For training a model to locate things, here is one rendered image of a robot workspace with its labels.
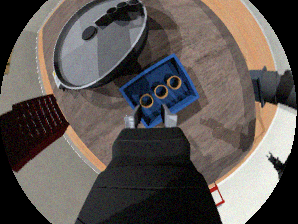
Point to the grey cylinder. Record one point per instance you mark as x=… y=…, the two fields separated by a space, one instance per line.
x=123 y=10
x=133 y=6
x=113 y=13

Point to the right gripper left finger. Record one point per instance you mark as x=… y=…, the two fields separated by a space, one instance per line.
x=132 y=120

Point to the blue open crate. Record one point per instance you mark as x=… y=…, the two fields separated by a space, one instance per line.
x=153 y=76

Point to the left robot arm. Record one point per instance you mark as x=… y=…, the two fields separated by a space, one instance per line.
x=285 y=94

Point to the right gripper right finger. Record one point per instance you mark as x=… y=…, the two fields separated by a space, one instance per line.
x=169 y=118

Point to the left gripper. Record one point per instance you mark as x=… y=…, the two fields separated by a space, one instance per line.
x=274 y=161

